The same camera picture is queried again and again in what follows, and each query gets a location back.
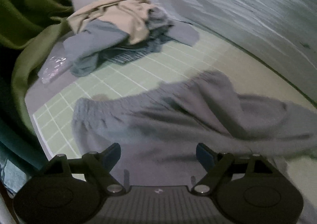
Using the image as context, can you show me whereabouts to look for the grey sweatpants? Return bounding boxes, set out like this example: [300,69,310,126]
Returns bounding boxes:
[72,72,316,186]

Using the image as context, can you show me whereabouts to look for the green grid cutting mat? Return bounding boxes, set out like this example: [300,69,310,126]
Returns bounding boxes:
[32,22,317,177]

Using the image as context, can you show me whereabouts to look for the clear plastic bag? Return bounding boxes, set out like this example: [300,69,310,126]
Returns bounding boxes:
[39,56,69,85]

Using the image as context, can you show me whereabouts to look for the blue-grey shirt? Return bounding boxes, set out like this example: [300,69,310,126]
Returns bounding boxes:
[63,20,129,77]

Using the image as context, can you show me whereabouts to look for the grey folded garment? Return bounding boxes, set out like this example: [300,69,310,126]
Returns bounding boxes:
[167,20,200,47]

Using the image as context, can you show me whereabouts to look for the dark striped garment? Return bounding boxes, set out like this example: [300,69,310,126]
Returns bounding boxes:
[99,7,173,65]

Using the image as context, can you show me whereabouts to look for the beige garment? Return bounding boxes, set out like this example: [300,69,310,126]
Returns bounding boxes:
[67,0,156,45]

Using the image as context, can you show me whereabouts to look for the light green bedsheet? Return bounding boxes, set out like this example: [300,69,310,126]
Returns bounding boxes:
[153,0,316,101]

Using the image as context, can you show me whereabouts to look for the olive green curtain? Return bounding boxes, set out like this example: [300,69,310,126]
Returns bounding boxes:
[0,0,75,138]

